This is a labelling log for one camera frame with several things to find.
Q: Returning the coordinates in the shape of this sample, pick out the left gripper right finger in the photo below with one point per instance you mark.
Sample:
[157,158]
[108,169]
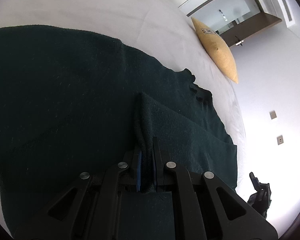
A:
[204,207]

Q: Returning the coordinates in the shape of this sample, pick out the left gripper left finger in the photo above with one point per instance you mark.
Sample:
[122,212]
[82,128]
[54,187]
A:
[91,208]

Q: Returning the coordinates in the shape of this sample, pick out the dark green knitted sweater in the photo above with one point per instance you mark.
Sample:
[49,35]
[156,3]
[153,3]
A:
[74,101]

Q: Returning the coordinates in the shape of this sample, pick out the dark brown door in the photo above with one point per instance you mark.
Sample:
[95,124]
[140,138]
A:
[234,20]

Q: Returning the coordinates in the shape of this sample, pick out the yellow pillow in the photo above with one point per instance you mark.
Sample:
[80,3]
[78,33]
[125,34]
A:
[217,49]

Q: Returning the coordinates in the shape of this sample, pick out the white bed sheet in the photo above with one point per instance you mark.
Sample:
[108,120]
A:
[154,27]

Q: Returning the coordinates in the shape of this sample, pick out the beige wall socket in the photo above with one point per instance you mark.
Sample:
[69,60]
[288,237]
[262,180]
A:
[280,140]

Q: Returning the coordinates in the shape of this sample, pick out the beige wall switch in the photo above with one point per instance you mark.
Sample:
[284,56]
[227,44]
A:
[273,114]

